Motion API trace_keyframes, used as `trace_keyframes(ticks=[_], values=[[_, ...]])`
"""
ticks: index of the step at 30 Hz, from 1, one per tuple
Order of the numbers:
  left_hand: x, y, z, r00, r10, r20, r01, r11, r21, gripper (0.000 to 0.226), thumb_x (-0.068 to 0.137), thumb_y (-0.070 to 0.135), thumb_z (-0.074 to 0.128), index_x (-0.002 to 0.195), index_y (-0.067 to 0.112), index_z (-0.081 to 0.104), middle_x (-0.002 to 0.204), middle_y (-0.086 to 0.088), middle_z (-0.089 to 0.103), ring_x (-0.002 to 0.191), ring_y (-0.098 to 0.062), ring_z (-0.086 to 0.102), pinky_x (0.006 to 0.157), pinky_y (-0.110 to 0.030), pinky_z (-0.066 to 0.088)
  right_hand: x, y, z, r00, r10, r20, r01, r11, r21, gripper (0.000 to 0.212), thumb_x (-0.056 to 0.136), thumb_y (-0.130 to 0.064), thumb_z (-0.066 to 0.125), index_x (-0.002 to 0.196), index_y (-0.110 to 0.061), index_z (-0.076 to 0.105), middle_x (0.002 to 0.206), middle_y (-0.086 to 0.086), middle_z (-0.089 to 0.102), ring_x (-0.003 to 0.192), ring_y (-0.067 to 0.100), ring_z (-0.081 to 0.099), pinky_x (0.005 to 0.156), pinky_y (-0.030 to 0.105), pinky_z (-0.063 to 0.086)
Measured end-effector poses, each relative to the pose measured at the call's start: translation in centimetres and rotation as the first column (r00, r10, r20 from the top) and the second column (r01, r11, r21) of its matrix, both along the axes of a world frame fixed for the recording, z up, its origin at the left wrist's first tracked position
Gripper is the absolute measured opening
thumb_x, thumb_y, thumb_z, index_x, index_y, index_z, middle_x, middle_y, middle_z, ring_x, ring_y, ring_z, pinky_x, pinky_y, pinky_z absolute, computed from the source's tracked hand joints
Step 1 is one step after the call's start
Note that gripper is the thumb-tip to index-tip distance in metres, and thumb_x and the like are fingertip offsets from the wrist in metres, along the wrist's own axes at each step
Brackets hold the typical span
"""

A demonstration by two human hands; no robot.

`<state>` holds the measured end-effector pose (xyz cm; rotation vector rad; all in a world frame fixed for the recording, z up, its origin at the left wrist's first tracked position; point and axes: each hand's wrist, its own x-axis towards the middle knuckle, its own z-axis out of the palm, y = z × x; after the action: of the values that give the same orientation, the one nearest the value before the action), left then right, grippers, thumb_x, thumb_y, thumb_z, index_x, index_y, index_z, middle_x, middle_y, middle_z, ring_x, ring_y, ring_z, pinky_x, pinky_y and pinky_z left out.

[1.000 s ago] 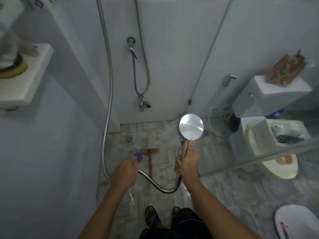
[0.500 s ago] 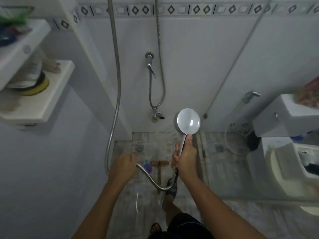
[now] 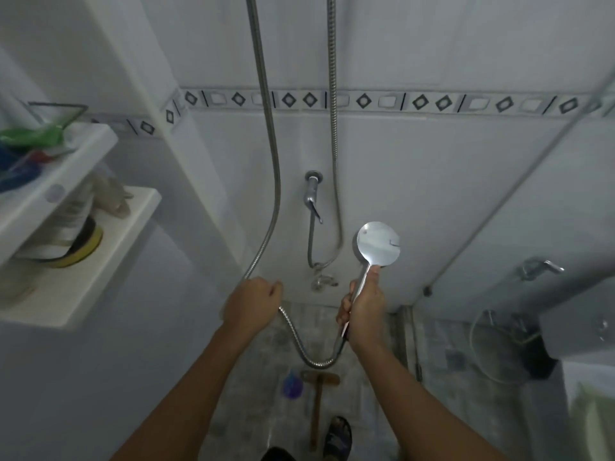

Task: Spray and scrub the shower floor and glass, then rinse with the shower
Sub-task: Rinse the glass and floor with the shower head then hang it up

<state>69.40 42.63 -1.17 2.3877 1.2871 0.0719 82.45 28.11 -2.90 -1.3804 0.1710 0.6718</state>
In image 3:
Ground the thin grey wall pipe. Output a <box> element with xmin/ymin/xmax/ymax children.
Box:
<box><xmin>423</xmin><ymin>74</ymin><xmax>615</xmax><ymax>298</ymax></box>

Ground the wooden handled floor brush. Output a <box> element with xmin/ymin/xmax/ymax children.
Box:
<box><xmin>301</xmin><ymin>370</ymin><xmax>341</xmax><ymax>451</ymax></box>

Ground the chrome lever faucet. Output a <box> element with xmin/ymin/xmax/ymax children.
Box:
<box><xmin>519</xmin><ymin>257</ymin><xmax>566</xmax><ymax>283</ymax></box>

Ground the beige crumpled bag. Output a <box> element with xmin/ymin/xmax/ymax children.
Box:
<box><xmin>91</xmin><ymin>170</ymin><xmax>135</xmax><ymax>219</ymax></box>

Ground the long chrome shower hose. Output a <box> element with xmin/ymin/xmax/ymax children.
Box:
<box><xmin>242</xmin><ymin>0</ymin><xmax>348</xmax><ymax>370</ymax></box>

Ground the chrome low wall valve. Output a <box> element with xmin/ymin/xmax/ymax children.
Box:
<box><xmin>310</xmin><ymin>271</ymin><xmax>340</xmax><ymax>294</ymax></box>

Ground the chrome hose on wall tap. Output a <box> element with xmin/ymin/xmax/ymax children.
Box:
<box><xmin>307</xmin><ymin>0</ymin><xmax>346</xmax><ymax>272</ymax></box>

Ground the grey wire frame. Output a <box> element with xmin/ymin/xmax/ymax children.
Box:
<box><xmin>26</xmin><ymin>101</ymin><xmax>90</xmax><ymax>129</ymax></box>

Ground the chrome wall tap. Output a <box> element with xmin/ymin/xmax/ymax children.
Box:
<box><xmin>304</xmin><ymin>171</ymin><xmax>324</xmax><ymax>225</ymax></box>

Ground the person's left hand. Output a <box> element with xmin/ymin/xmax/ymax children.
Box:
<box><xmin>222</xmin><ymin>276</ymin><xmax>284</xmax><ymax>333</ymax></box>

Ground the blue plastic item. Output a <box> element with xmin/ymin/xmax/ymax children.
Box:
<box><xmin>0</xmin><ymin>143</ymin><xmax>43</xmax><ymax>195</ymax></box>

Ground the person's left forearm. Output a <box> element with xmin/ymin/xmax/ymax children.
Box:
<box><xmin>110</xmin><ymin>318</ymin><xmax>271</xmax><ymax>461</ymax></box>

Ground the chrome hand shower head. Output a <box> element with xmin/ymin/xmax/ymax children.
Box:
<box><xmin>341</xmin><ymin>222</ymin><xmax>402</xmax><ymax>339</ymax></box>

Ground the container with yellow lid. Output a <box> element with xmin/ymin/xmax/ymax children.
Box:
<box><xmin>14</xmin><ymin>186</ymin><xmax>104</xmax><ymax>269</ymax></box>

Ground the person's dark sandal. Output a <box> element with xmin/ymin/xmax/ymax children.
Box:
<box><xmin>323</xmin><ymin>416</ymin><xmax>353</xmax><ymax>461</ymax></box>

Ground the green plastic item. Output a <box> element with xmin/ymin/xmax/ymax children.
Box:
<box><xmin>0</xmin><ymin>124</ymin><xmax>66</xmax><ymax>147</ymax></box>

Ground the person's right hand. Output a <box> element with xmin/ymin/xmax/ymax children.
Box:
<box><xmin>335</xmin><ymin>265</ymin><xmax>387</xmax><ymax>353</ymax></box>

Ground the white wall shelf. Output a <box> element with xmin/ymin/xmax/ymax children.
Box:
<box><xmin>0</xmin><ymin>187</ymin><xmax>162</xmax><ymax>332</ymax></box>
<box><xmin>0</xmin><ymin>122</ymin><xmax>119</xmax><ymax>265</ymax></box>

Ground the person's right forearm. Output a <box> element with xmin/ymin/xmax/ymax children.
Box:
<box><xmin>348</xmin><ymin>337</ymin><xmax>511</xmax><ymax>461</ymax></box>

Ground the white bidet spray hose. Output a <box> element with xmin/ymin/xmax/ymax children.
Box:
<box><xmin>468</xmin><ymin>309</ymin><xmax>544</xmax><ymax>384</ymax></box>

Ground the white toilet tank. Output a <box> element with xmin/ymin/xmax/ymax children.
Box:
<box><xmin>538</xmin><ymin>277</ymin><xmax>615</xmax><ymax>361</ymax></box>

